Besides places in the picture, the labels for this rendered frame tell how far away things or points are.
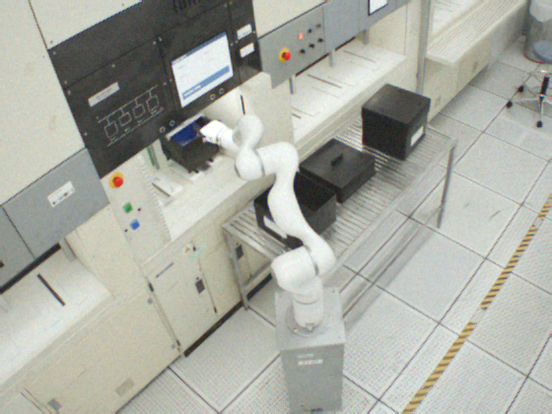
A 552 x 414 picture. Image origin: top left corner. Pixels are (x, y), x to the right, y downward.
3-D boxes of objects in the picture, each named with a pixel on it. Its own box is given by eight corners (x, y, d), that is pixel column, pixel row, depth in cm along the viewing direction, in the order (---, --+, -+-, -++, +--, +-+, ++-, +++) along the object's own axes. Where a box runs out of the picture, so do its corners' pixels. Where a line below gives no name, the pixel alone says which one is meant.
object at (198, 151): (187, 181, 253) (176, 132, 230) (163, 164, 263) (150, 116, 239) (223, 155, 265) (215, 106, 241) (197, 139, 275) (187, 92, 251)
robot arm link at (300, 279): (327, 297, 193) (326, 258, 176) (283, 315, 189) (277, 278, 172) (313, 274, 201) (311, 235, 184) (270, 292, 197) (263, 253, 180)
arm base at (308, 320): (334, 334, 202) (334, 310, 189) (287, 338, 203) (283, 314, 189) (329, 296, 215) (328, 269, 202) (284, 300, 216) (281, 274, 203)
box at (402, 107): (404, 162, 269) (407, 124, 251) (359, 143, 283) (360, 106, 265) (427, 134, 284) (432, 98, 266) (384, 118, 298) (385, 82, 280)
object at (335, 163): (341, 204, 252) (341, 185, 243) (297, 178, 267) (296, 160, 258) (377, 172, 265) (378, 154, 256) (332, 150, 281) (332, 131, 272)
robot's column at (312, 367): (343, 411, 253) (346, 342, 199) (290, 416, 254) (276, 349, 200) (337, 365, 272) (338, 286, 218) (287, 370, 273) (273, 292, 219)
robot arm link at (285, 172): (293, 282, 188) (332, 266, 191) (302, 286, 176) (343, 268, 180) (246, 154, 187) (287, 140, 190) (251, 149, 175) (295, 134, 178)
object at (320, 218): (255, 225, 247) (251, 200, 235) (295, 193, 260) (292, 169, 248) (298, 254, 233) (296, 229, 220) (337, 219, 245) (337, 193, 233)
